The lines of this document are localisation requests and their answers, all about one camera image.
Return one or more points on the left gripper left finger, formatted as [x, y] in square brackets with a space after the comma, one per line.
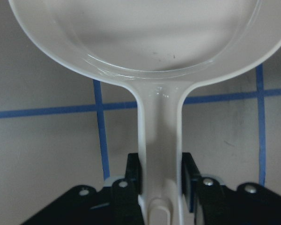
[134, 171]

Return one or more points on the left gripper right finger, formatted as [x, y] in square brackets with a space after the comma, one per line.
[190, 176]

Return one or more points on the beige plastic dustpan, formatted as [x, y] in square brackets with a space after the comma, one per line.
[159, 50]

